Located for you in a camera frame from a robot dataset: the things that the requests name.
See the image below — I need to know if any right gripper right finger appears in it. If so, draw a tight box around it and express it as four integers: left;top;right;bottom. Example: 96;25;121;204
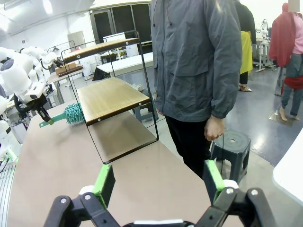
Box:
196;160;277;227

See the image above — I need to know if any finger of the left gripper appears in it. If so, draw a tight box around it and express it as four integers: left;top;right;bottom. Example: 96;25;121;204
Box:
38;107;54;125

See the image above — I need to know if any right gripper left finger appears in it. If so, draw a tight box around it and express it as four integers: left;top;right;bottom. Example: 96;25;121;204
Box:
48;164;124;227

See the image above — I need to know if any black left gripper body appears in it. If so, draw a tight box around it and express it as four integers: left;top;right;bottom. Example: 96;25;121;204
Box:
32;96;48;112

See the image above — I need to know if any teal fluffy duster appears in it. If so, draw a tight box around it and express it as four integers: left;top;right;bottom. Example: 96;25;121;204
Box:
38;103;86;128

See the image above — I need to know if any thin black cable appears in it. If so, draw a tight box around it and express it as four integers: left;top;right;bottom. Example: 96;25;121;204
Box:
210;133;225;177

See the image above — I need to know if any person's left forearm grey sleeve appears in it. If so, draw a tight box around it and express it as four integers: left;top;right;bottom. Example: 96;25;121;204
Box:
210;54;242;119

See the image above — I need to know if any person's left hand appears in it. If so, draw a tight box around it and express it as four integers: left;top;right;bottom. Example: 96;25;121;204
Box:
204;115;226;142

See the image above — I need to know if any grey plastic stool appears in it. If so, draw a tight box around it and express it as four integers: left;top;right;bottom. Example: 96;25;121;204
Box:
210;129;251;185

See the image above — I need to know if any flat brown box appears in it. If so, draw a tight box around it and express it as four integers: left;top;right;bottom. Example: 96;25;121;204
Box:
55;62;85;78

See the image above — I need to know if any large white table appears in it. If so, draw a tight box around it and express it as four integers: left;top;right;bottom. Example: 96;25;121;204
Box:
272;131;303;206

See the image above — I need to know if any grey floor plate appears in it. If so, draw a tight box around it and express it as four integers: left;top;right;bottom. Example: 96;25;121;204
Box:
268;110;299;127

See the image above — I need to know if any white background table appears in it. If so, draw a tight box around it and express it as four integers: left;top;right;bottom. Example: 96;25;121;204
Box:
96;52;154;79

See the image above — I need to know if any black panelled partition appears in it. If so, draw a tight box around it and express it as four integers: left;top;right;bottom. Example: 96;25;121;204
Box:
89;1;152;47

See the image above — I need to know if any person in grey jacket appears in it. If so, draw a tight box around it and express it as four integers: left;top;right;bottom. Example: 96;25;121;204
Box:
149;0;243;180

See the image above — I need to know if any person in yellow apron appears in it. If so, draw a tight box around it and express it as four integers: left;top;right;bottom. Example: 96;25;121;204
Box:
234;0;258;93

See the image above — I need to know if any figure in red shawl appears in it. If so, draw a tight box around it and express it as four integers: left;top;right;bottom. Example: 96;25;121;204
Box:
268;2;303;121

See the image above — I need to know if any black braided cable sleeve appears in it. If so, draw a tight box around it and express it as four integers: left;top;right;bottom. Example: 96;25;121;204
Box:
13;94;38;119

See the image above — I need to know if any two-tier wooden shelf black frame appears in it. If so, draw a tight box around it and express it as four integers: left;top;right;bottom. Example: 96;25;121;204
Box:
61;30;160;165

